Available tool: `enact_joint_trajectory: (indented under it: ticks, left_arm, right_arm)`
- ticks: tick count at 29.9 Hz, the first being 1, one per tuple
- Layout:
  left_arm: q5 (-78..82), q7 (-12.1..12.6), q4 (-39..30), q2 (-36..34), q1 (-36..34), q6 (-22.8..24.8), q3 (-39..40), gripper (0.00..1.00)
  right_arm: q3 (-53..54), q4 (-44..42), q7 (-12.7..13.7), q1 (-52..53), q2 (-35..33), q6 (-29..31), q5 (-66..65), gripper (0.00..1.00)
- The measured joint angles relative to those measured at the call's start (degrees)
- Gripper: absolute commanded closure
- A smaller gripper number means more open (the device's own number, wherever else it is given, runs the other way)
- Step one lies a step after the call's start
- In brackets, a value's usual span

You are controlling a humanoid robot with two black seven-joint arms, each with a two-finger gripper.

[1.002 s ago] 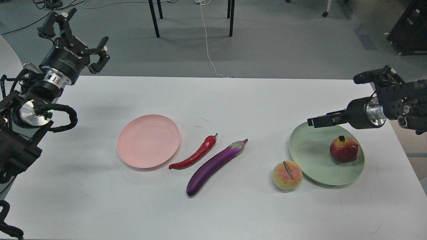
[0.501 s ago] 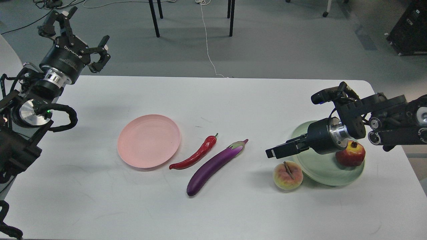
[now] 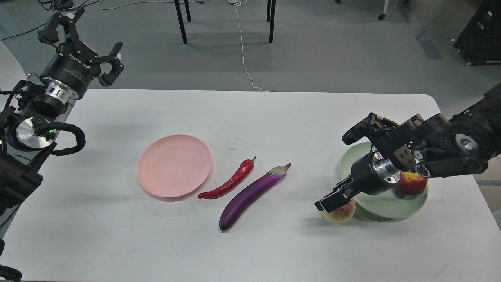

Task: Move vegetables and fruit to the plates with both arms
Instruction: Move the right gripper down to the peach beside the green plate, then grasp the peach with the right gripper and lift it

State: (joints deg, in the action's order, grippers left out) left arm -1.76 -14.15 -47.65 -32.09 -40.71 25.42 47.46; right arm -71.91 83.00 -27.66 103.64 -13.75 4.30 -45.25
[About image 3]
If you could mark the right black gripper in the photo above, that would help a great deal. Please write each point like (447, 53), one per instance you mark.
(372, 175)

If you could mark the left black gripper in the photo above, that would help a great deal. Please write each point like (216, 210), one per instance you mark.
(68, 72)

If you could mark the yellow pink peach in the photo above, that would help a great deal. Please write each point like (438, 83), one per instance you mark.
(341, 214)

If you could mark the red pomegranate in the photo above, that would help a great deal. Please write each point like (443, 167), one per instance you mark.
(411, 183)

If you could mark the purple eggplant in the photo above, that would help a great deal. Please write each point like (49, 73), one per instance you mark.
(245, 198)

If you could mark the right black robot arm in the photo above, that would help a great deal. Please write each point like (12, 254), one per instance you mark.
(434, 148)

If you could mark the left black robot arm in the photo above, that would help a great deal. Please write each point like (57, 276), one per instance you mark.
(33, 120)

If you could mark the green plate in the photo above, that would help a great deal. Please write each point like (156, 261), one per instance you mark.
(387, 205)

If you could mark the white chair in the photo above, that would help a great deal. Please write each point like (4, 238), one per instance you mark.
(11, 71)

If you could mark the red chili pepper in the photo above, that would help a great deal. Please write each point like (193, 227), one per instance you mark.
(240, 174)

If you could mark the black table legs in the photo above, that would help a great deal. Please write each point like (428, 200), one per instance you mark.
(183, 14)

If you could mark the pink plate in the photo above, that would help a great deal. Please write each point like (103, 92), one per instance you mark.
(174, 166)

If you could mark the black equipment case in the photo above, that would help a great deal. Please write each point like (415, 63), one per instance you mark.
(480, 41)

